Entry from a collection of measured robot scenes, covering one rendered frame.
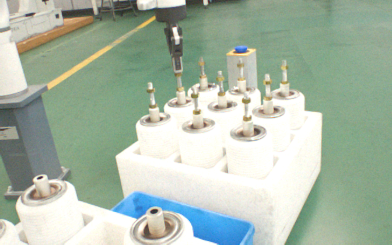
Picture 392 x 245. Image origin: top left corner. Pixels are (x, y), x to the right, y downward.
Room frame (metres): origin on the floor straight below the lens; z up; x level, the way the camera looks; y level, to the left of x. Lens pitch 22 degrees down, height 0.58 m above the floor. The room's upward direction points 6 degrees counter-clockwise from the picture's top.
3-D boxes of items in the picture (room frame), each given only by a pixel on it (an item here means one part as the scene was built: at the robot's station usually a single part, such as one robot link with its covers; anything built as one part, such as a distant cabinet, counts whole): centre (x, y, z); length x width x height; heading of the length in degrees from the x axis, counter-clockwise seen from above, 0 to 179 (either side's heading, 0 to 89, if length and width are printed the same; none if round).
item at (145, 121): (0.81, 0.10, 0.25); 0.08 x 0.08 x 0.01
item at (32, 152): (1.00, 0.51, 0.15); 0.15 x 0.15 x 0.30; 80
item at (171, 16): (0.91, 0.04, 0.46); 0.08 x 0.08 x 0.09
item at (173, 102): (0.91, 0.04, 0.25); 0.08 x 0.08 x 0.01
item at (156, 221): (0.42, 0.07, 0.26); 0.02 x 0.02 x 0.03
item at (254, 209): (0.85, -0.06, 0.09); 0.39 x 0.39 x 0.18; 58
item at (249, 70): (1.13, -0.15, 0.16); 0.07 x 0.07 x 0.31; 58
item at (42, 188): (0.54, 0.27, 0.26); 0.02 x 0.02 x 0.03
